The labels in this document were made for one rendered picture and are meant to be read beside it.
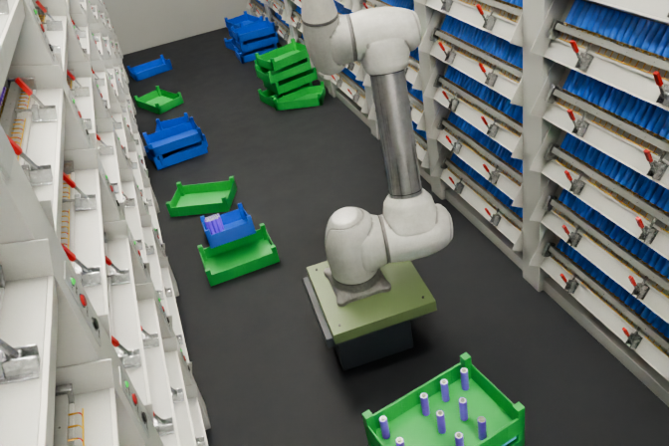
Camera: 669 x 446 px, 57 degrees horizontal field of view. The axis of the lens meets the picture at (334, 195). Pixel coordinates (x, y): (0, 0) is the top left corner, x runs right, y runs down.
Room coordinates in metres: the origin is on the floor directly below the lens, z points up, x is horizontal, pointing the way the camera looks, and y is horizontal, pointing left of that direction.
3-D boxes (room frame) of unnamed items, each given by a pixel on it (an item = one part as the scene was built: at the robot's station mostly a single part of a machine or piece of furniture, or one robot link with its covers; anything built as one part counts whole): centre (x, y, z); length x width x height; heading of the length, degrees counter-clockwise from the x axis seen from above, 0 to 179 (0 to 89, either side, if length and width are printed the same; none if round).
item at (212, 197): (2.64, 0.65, 0.04); 0.30 x 0.20 x 0.08; 80
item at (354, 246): (1.53, -0.03, 0.41); 0.18 x 0.16 x 0.22; 90
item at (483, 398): (0.87, -0.14, 0.36); 0.30 x 0.20 x 0.08; 113
